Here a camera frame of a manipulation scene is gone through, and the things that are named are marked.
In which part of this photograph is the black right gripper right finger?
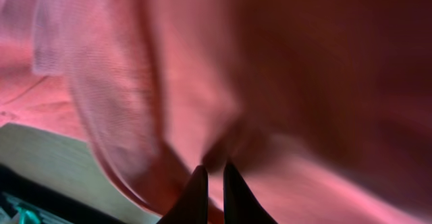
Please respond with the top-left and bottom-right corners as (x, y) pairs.
(223, 162), (277, 224)

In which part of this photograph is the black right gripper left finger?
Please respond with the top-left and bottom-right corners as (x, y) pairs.
(157, 165), (209, 224)

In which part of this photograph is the red orange t-shirt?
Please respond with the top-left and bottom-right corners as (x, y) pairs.
(1, 0), (431, 223)

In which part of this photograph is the black mounting rail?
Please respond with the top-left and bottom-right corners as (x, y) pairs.
(1, 165), (124, 224)

